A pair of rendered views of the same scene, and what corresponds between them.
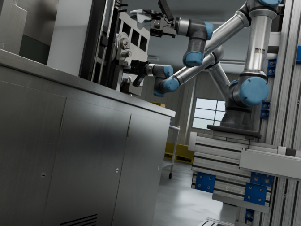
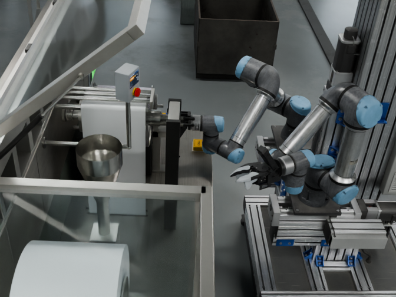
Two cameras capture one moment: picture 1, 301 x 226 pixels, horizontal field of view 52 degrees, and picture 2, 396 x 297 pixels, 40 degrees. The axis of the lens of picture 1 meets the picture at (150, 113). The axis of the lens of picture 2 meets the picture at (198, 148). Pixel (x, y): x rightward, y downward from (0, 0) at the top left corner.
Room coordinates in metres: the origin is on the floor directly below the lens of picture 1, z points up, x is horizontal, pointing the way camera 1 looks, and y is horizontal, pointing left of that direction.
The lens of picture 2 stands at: (0.02, 1.05, 2.52)
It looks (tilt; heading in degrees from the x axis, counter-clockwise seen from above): 37 degrees down; 331
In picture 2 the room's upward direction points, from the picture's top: 4 degrees clockwise
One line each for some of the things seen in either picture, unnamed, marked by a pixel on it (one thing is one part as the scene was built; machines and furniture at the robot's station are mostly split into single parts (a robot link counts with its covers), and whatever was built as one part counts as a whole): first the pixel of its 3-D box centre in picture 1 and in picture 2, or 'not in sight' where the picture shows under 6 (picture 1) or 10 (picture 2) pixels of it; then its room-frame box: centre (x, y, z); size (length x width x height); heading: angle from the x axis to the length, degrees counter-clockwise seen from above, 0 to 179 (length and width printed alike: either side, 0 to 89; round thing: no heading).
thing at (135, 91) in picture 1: (110, 86); not in sight; (2.13, 0.30, 1.00); 0.40 x 0.16 x 0.06; 62
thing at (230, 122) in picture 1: (236, 119); (315, 188); (1.46, -0.41, 0.87); 0.15 x 0.15 x 0.10
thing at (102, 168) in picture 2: not in sight; (99, 155); (1.31, 0.67, 1.50); 0.14 x 0.14 x 0.06
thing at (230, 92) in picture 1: (241, 95); (320, 170); (1.45, -0.41, 0.98); 0.13 x 0.12 x 0.14; 1
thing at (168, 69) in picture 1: (162, 71); (211, 124); (1.82, -0.03, 1.11); 0.11 x 0.08 x 0.09; 62
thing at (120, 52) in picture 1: (120, 74); (159, 143); (1.85, 0.22, 1.05); 0.06 x 0.05 x 0.31; 62
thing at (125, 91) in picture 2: not in sight; (129, 83); (1.42, 0.52, 1.66); 0.07 x 0.07 x 0.10; 39
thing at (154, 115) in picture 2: not in sight; (152, 117); (1.67, 0.34, 1.33); 0.06 x 0.06 x 0.06; 62
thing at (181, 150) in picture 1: (180, 152); not in sight; (9.91, -1.16, 0.24); 1.35 x 0.93 x 0.49; 65
